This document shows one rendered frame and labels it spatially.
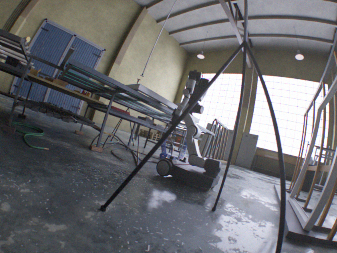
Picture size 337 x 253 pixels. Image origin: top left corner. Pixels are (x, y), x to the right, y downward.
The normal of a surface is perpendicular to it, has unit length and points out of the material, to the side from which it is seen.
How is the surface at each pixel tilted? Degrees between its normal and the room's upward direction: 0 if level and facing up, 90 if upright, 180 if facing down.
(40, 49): 90
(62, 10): 90
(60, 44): 90
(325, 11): 180
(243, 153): 90
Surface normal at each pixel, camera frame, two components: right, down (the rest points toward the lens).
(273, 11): -0.29, 0.95
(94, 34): 0.73, 0.18
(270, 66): -0.62, -0.24
